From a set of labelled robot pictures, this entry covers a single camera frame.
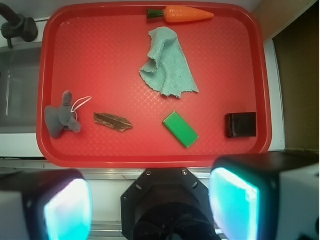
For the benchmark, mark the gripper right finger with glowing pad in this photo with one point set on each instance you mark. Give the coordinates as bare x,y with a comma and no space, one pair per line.
267,196

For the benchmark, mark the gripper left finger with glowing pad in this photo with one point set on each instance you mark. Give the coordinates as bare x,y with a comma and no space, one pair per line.
45,205

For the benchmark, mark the gray plush animal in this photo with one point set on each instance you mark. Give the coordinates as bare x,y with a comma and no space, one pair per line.
65,117

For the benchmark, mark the dark brown square block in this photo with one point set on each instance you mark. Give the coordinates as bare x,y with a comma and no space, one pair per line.
241,125

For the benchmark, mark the brown bark piece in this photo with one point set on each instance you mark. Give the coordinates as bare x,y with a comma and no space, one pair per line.
113,122

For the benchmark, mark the green rectangular block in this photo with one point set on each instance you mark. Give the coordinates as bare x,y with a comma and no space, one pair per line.
181,130

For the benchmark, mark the red plastic tray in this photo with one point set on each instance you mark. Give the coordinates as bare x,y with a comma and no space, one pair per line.
98,50

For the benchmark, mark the metal sink basin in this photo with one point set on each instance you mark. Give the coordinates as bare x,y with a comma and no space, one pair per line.
19,81

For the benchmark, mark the teal cloth rag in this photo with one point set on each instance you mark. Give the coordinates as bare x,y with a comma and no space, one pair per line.
167,70

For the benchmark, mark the dark sink faucet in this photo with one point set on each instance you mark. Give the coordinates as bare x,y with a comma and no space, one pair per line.
17,26

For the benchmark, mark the orange plastic carrot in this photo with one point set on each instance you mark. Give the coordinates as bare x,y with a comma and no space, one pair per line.
179,14

